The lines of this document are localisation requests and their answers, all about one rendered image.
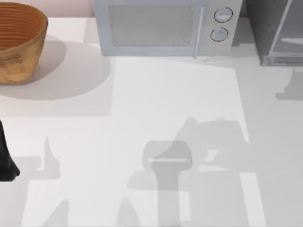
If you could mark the microwave oven door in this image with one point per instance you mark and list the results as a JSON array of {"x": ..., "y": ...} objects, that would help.
[{"x": 151, "y": 26}]

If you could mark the microwave knob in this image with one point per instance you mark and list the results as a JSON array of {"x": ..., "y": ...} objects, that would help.
[
  {"x": 223, "y": 14},
  {"x": 219, "y": 34}
]

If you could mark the pale microwave oven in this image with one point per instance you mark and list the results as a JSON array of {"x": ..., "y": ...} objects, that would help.
[{"x": 234, "y": 28}]

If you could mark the grey cabinet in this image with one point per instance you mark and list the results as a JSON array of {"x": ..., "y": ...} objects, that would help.
[{"x": 265, "y": 28}]

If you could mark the brown woven basket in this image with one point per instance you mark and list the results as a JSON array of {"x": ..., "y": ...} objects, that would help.
[{"x": 21, "y": 54}]

